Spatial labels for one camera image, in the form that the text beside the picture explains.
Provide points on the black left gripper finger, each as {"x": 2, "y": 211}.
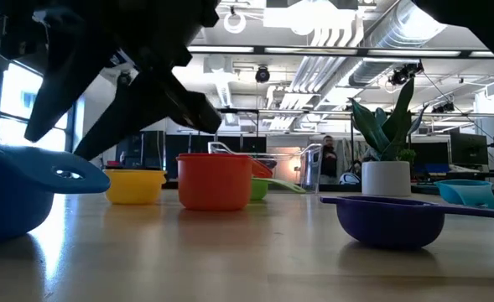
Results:
{"x": 146, "y": 105}
{"x": 66, "y": 84}

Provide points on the yellow measuring cup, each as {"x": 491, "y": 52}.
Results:
{"x": 133, "y": 186}

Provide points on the red measuring cup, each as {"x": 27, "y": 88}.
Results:
{"x": 213, "y": 184}

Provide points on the blue measuring cup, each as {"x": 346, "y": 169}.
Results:
{"x": 11, "y": 201}

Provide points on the green measuring cup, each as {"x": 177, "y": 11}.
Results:
{"x": 258, "y": 189}

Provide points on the purple measuring cup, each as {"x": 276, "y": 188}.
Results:
{"x": 389, "y": 226}

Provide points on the teal measuring cup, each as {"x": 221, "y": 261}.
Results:
{"x": 464, "y": 193}

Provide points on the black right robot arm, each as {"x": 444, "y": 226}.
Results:
{"x": 481, "y": 21}

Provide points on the clear plastic basket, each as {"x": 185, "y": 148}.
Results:
{"x": 311, "y": 168}

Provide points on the black metal rack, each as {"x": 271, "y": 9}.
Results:
{"x": 246, "y": 110}

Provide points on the person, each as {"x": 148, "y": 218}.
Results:
{"x": 329, "y": 161}

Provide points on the white and black ball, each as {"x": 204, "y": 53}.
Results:
{"x": 349, "y": 179}

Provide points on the green leafy plant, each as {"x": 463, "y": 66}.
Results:
{"x": 391, "y": 126}

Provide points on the white plant pot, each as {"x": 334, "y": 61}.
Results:
{"x": 385, "y": 178}

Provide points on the black ceiling spotlight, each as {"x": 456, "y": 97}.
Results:
{"x": 399, "y": 77}

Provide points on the black computer monitor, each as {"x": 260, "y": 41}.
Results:
{"x": 469, "y": 149}

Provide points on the black ceiling dome camera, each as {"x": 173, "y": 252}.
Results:
{"x": 262, "y": 74}
{"x": 124, "y": 78}

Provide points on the black frame bar with lights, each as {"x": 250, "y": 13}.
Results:
{"x": 362, "y": 52}

